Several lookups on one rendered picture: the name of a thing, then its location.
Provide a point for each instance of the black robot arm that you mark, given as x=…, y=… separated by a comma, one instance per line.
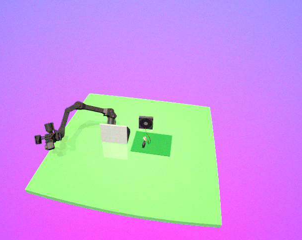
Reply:
x=108, y=112

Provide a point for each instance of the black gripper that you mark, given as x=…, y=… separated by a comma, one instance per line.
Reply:
x=56, y=136

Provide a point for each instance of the green circuit board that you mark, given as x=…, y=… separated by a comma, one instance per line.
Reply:
x=156, y=144

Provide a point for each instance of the dark grey cooling fan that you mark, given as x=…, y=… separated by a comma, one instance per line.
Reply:
x=146, y=122

